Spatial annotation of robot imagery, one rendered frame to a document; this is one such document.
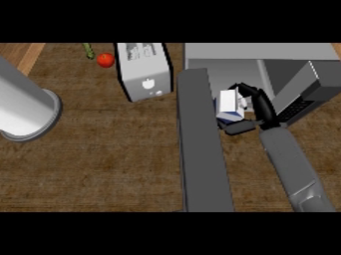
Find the white and blue milk carton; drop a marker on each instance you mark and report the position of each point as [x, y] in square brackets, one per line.
[228, 103]

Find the grey microwave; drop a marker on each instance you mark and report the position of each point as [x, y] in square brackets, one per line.
[258, 53]

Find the dark grey microwave door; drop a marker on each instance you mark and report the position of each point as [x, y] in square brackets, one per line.
[200, 142]

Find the white box with black edges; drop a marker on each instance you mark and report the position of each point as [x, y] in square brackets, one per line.
[144, 74]

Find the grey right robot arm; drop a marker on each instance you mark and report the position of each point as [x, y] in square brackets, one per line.
[292, 166]

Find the red apple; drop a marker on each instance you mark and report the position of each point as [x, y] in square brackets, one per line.
[105, 60]

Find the large white cylinder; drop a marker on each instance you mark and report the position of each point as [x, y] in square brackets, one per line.
[12, 99]

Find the green vegetable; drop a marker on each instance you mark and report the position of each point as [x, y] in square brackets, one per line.
[89, 51]

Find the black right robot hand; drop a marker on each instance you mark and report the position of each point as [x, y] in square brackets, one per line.
[266, 111]

